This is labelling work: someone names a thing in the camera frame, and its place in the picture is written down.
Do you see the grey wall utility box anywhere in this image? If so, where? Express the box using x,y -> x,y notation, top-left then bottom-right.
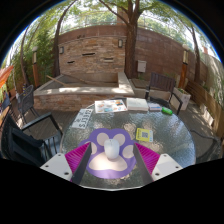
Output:
136,59 -> 147,74

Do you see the raised stone planter bed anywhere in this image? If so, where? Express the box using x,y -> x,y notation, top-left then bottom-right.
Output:
33,71 -> 136,113

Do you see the white computer mouse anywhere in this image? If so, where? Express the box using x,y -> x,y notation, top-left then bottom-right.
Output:
103,138 -> 121,161

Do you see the thick tree trunk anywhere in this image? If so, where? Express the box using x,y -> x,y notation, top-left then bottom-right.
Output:
123,0 -> 142,80

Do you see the black metal armchair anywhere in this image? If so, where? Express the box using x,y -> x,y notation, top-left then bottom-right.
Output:
0,111 -> 65,168

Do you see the green wipes packet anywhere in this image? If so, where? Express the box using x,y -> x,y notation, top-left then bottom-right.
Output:
161,106 -> 174,117

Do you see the purple paw-shaped mouse pad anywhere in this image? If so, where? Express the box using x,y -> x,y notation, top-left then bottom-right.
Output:
84,127 -> 138,180

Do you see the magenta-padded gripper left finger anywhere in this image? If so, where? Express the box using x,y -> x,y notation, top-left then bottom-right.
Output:
39,141 -> 93,186

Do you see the black mesh-back chair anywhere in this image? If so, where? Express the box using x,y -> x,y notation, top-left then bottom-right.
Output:
16,84 -> 37,125

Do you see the yellow printed card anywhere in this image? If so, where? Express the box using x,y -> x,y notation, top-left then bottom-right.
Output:
135,127 -> 155,144

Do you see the colourful printed leaflet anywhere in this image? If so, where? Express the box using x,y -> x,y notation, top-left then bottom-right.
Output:
94,99 -> 129,115

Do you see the white flat box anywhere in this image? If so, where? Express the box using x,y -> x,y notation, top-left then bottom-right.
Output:
125,97 -> 150,112

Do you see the black and white leaflet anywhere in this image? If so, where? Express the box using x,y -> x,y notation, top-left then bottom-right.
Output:
71,108 -> 95,130

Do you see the wooden lamp post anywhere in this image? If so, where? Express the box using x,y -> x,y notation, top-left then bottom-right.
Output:
31,45 -> 41,89
180,44 -> 190,90

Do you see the slim tree trunk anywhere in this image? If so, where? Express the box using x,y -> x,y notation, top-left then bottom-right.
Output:
190,26 -> 202,83

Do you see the white rectangular planter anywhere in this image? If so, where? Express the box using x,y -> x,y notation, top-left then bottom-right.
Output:
172,87 -> 192,111

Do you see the thin leaning tree trunk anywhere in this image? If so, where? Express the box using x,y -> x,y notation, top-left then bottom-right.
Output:
50,6 -> 74,78

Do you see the dark slatted armchair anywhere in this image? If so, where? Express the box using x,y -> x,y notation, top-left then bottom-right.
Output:
144,72 -> 184,116

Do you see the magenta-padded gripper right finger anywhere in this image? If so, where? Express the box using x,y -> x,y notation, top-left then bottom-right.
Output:
132,141 -> 184,185

